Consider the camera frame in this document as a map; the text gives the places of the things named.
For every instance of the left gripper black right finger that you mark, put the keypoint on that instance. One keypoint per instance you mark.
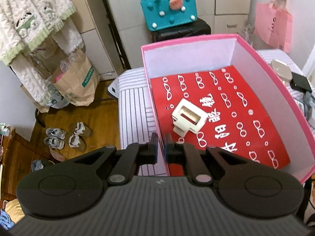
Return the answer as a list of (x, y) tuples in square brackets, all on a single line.
[(245, 186)]

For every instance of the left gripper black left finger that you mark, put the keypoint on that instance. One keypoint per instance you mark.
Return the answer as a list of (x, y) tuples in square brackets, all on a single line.
[(74, 186)]

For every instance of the white plastic hair clip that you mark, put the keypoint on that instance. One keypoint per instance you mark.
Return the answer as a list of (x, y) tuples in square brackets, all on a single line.
[(187, 117)]

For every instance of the pink cardboard storage box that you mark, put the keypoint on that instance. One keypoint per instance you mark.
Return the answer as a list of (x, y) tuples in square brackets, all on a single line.
[(206, 52)]

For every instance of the black power bank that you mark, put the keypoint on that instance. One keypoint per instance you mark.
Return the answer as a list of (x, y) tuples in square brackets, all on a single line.
[(300, 83)]

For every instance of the pink rounded metal tin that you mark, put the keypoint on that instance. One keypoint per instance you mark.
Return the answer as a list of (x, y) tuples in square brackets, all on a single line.
[(282, 70)]

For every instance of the grey sneaker pair right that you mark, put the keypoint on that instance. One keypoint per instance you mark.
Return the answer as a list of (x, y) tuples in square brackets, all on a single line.
[(77, 133)]

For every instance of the grey sneaker pair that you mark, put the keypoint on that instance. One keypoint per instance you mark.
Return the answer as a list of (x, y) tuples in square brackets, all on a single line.
[(55, 138), (77, 133)]

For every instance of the grey sneaker pair left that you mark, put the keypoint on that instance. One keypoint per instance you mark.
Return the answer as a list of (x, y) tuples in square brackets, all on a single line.
[(55, 138)]

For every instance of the dark wooden side cabinet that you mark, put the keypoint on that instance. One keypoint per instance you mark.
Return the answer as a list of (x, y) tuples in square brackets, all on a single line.
[(17, 157)]

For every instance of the red printed glasses cloth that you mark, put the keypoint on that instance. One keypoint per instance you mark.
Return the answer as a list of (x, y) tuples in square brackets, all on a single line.
[(236, 120)]

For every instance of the striped white tablecloth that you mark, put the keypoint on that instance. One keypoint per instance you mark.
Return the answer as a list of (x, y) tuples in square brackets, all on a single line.
[(136, 120)]

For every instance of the brown paper shopping bag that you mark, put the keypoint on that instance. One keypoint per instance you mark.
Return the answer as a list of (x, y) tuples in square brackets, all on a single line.
[(76, 79)]

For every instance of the pink paper shopping bag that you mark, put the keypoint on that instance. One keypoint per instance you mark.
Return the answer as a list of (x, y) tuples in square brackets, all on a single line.
[(274, 26)]

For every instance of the black hard suitcase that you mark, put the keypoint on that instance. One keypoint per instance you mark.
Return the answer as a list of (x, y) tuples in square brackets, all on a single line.
[(197, 28)]

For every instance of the beige wardrobe cabinet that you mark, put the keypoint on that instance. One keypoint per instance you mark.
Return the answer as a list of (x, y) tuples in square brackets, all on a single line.
[(115, 30)]

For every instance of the cream knitted hanging cardigan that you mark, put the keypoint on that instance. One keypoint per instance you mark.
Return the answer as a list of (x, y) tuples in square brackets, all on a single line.
[(31, 31)]

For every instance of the teal felt handbag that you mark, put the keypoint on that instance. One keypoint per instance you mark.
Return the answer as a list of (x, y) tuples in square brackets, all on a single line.
[(162, 14)]

